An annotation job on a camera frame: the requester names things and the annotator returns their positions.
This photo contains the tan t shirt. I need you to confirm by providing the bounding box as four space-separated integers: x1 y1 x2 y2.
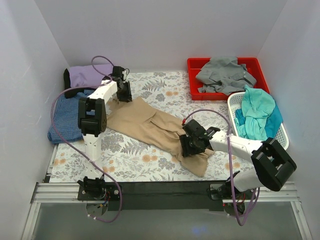
107 97 213 177

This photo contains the folded black garment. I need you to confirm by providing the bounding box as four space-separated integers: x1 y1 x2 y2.
63 68 84 99

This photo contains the folded blue checked shirt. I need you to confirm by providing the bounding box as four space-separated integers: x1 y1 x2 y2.
53 89 94 143

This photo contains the grey shirt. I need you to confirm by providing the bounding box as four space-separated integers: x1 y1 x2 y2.
196 56 257 96

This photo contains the teal shirt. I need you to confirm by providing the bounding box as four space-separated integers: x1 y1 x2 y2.
234 85 283 141

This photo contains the folded purple shirt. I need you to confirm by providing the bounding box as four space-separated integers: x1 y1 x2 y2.
68 64 113 89

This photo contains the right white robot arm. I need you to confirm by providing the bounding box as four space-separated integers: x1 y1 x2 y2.
179 119 297 199

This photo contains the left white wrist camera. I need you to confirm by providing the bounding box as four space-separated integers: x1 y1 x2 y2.
121 68 130 82

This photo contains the white plastic basket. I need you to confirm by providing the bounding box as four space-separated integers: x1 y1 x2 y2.
227 92 289 150

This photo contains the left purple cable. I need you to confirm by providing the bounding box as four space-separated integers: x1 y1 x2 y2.
50 55 123 223

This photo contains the aluminium rail frame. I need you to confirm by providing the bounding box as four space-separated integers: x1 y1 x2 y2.
21 181 312 240

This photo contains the floral table cloth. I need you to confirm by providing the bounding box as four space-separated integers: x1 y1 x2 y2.
49 72 253 183

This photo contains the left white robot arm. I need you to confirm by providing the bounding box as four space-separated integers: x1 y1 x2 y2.
78 66 132 200

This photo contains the black base bar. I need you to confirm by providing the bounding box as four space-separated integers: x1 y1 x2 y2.
76 181 258 212

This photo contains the red plastic bin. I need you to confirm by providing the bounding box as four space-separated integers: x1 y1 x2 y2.
187 57 270 101

